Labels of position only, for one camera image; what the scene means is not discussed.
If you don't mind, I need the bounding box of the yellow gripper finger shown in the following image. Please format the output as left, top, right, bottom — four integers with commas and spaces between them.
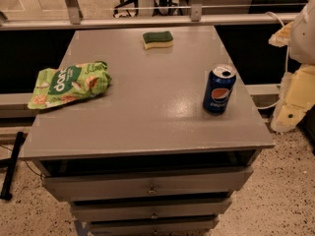
271, 64, 315, 133
269, 22, 293, 47

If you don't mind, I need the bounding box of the blue pepsi can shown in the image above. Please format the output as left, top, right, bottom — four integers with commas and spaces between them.
203, 64, 236, 114

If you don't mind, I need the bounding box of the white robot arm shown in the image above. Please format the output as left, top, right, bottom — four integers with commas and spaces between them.
269, 0, 315, 133

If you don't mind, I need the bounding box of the green yellow sponge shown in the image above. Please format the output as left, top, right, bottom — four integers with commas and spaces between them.
143, 30, 173, 50

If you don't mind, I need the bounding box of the top grey drawer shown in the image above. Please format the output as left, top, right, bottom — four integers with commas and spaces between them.
43, 166, 253, 202

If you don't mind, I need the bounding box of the grey drawer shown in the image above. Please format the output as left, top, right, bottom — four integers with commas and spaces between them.
43, 166, 253, 202
90, 215, 219, 236
71, 198, 231, 222

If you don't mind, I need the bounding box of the grey drawer cabinet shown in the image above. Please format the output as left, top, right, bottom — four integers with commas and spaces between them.
19, 25, 276, 236

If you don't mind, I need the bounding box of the bottom grey drawer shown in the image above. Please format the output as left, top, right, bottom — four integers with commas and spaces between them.
90, 215, 219, 236

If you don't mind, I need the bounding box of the grey metal railing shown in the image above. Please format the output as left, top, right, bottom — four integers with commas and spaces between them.
0, 0, 309, 30

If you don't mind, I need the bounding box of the middle grey drawer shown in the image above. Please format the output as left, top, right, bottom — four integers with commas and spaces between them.
71, 198, 231, 222

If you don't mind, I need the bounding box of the green chip bag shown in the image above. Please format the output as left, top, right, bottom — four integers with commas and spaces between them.
28, 61, 111, 110

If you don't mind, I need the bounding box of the black stand leg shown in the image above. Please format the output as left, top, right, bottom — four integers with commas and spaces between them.
0, 132, 25, 201

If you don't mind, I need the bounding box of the white cable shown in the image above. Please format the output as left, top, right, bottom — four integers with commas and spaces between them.
256, 11, 291, 110

